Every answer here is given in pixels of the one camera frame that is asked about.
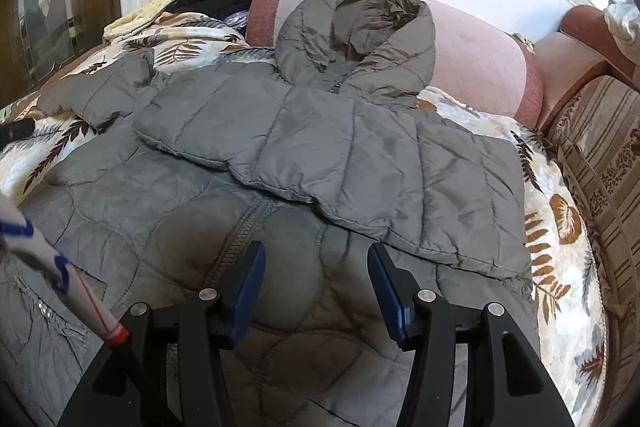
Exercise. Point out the leaf print blanket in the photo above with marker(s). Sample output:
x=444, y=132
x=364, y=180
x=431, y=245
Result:
x=562, y=227

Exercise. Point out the brown sofa frame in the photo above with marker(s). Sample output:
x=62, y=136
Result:
x=587, y=27

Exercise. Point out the striped beige sofa cushion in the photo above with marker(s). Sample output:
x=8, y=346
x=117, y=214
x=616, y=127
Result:
x=607, y=157

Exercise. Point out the purple shiny cloth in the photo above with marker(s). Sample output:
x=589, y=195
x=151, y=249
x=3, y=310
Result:
x=237, y=19

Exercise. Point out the small beige patterned cloth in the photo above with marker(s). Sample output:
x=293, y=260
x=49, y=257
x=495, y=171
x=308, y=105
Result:
x=521, y=39

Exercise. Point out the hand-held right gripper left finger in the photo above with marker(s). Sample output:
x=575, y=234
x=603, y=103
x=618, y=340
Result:
x=248, y=287

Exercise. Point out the white crumpled cloth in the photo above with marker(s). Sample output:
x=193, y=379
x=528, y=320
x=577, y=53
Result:
x=625, y=24

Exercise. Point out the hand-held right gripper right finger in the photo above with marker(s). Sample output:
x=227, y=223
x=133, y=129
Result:
x=387, y=292

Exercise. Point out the grey hooded puffer jacket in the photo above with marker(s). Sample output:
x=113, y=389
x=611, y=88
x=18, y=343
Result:
x=320, y=142

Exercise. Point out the pale yellow cloth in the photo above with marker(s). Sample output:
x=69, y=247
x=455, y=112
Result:
x=140, y=14

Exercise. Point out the small pink sofa cushion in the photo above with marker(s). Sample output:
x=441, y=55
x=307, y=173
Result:
x=565, y=67

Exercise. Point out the large pink sofa back cushion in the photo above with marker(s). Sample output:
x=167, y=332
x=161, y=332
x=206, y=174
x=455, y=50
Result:
x=470, y=52

